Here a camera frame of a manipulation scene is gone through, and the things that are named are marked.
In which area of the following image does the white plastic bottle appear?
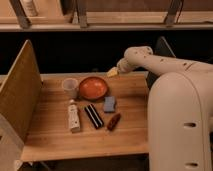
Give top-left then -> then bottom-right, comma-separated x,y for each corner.
68,99 -> 81,133

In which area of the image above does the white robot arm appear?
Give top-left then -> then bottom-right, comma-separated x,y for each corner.
108,46 -> 213,171

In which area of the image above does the orange ceramic bowl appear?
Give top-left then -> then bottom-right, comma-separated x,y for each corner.
79,77 -> 108,100

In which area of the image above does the white bottle on shelf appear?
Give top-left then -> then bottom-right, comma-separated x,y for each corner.
23,0 -> 38,17

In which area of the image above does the blue sponge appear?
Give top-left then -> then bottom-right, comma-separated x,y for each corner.
103,96 -> 116,113

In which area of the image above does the clear plastic cup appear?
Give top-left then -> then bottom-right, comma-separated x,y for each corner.
62,78 -> 79,99

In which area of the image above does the black striped rectangular box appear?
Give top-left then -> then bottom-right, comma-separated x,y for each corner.
84,104 -> 104,129

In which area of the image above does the dark red small object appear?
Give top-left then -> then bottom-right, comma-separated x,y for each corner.
107,114 -> 121,131

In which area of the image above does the right dark side panel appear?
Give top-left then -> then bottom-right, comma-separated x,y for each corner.
145,36 -> 177,90

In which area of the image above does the wooden shelf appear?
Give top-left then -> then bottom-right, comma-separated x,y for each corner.
0,0 -> 213,32

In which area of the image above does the left wooden side panel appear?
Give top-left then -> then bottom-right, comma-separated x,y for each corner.
0,40 -> 42,151

